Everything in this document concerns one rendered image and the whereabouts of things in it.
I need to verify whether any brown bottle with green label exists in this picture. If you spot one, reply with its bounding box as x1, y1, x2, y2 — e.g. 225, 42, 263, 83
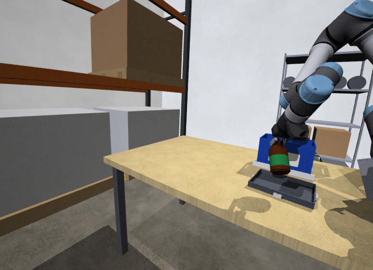
268, 138, 291, 175

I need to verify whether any blue plastic crate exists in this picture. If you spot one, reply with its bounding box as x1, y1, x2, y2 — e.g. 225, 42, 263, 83
257, 133, 316, 174

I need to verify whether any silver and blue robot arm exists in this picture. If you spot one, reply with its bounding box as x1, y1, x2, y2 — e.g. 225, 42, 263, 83
279, 0, 373, 158

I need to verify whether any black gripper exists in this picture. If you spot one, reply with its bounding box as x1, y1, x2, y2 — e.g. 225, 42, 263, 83
270, 105, 310, 146

